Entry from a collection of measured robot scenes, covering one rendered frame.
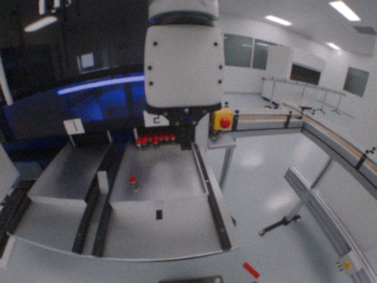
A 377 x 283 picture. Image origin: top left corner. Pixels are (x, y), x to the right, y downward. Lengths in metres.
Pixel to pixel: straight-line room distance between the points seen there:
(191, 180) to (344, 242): 0.97
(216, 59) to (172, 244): 0.35
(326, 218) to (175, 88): 1.09
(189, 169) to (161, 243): 0.25
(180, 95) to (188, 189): 0.31
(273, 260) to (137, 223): 1.19
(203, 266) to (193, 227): 0.89
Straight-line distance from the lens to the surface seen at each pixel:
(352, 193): 1.65
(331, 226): 1.11
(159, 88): 0.17
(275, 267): 1.39
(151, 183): 0.45
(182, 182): 0.44
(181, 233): 0.36
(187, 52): 0.17
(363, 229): 1.72
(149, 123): 0.52
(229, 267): 1.26
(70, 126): 0.65
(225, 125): 0.53
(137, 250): 0.36
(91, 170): 0.59
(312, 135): 1.03
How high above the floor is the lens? 1.21
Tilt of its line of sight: 32 degrees down
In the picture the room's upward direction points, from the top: straight up
